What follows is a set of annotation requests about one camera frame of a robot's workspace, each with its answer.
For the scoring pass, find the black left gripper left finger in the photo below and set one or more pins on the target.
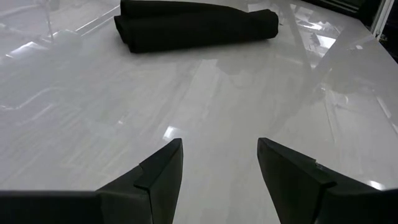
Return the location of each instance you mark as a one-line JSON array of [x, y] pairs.
[[152, 196]]

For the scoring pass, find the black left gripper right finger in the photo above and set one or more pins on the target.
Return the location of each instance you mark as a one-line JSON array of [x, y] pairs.
[[295, 186]]

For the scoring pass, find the black towel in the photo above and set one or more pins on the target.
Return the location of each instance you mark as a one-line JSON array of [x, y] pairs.
[[199, 28]]

